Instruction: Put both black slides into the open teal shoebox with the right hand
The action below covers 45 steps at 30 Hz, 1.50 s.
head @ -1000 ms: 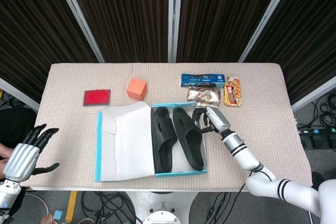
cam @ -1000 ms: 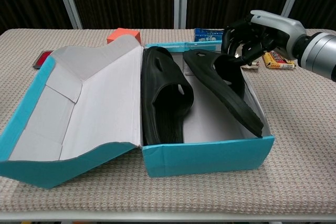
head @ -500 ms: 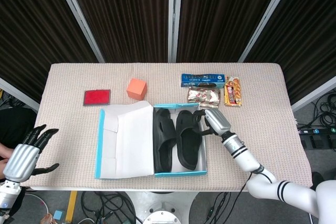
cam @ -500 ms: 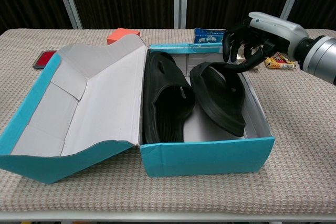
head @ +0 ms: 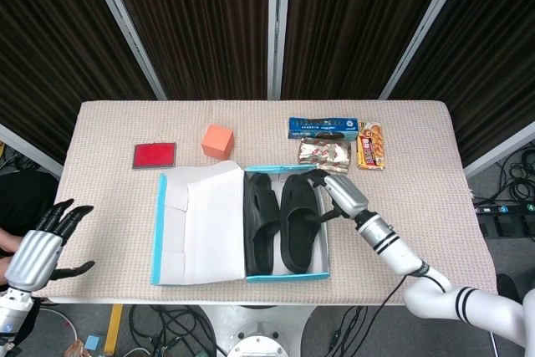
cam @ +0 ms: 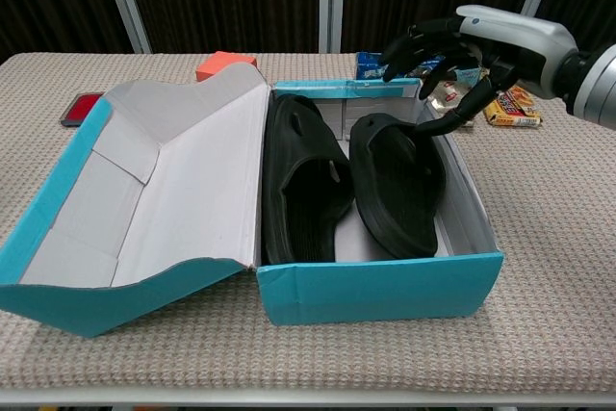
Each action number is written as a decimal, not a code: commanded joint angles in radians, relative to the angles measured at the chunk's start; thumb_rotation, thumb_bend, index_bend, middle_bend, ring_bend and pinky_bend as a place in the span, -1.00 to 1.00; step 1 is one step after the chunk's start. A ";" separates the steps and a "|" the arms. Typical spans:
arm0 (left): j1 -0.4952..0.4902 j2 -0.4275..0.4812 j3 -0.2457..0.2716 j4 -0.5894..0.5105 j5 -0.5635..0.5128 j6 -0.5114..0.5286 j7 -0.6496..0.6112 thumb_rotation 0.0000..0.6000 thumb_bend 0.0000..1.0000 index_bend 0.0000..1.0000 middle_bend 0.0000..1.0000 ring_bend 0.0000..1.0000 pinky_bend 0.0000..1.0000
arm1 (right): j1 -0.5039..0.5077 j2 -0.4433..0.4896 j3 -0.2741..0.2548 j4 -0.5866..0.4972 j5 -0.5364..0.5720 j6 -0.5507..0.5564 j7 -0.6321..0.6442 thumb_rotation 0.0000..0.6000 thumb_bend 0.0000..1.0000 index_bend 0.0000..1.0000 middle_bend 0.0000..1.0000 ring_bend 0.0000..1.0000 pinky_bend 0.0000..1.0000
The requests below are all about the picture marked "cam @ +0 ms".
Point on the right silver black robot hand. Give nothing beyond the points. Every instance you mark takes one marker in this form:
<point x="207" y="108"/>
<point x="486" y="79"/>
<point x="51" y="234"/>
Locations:
<point x="524" y="45"/>

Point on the black rubber slipper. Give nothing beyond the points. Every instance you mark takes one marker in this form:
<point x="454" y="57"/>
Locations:
<point x="394" y="180"/>
<point x="298" y="199"/>

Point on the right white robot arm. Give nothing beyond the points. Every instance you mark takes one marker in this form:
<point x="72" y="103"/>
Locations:
<point x="597" y="88"/>

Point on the blue snack package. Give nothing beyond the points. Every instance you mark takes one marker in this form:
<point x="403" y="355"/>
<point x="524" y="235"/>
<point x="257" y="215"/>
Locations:
<point x="368" y="64"/>

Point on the light blue shoe box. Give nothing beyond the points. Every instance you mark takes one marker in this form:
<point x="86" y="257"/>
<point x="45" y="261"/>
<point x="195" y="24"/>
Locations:
<point x="366" y="290"/>

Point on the orange cube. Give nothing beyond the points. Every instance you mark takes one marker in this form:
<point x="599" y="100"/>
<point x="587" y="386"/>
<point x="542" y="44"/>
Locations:
<point x="216" y="64"/>

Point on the beige cloth-covered table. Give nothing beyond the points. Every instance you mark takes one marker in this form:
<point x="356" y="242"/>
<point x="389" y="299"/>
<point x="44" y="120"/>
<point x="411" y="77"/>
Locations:
<point x="481" y="353"/>

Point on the yellow snack packet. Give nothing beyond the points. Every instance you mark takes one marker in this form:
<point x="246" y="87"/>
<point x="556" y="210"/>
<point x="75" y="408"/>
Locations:
<point x="510" y="110"/>

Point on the silver red snack packet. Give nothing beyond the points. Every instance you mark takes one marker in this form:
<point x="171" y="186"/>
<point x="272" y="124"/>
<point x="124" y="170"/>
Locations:
<point x="450" y="93"/>

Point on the red flat stamp pad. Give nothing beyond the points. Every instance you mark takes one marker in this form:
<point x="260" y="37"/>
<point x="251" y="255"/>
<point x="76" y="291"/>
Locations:
<point x="77" y="110"/>

